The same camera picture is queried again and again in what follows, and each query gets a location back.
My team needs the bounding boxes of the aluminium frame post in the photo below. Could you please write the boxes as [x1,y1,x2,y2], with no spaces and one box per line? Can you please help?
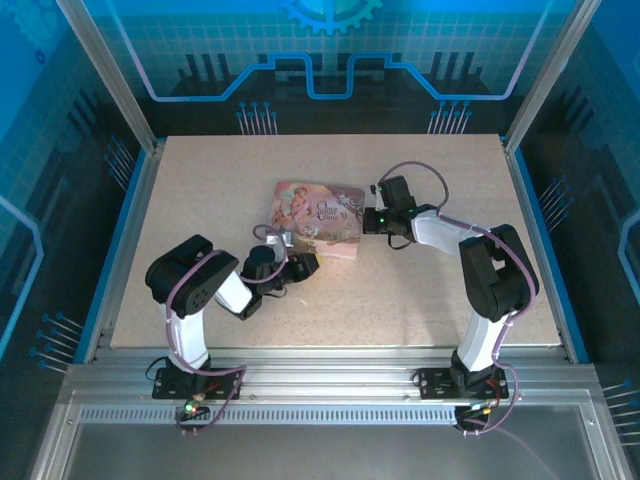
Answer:
[54,0,163,152]
[501,0,600,152]

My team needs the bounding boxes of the aluminium side rail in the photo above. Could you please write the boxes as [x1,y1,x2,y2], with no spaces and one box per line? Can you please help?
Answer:
[501,138,594,364]
[74,139,167,364]

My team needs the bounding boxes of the pink storybook tin box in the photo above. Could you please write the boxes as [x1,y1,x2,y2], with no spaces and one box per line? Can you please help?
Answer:
[269,179,367,263]

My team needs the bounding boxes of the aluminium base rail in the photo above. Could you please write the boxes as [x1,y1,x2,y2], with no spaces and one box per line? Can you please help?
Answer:
[64,343,597,407]

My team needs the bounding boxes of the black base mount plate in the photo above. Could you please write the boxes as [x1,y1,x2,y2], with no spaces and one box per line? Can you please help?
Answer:
[416,367,522,402]
[151,367,244,402]

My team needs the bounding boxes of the slotted grey cable duct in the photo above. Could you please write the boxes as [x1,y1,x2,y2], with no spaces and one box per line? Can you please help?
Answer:
[78,405,461,427]

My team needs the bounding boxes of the grey metal front panel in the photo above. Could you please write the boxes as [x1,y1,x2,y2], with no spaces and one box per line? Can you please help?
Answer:
[59,423,604,480]

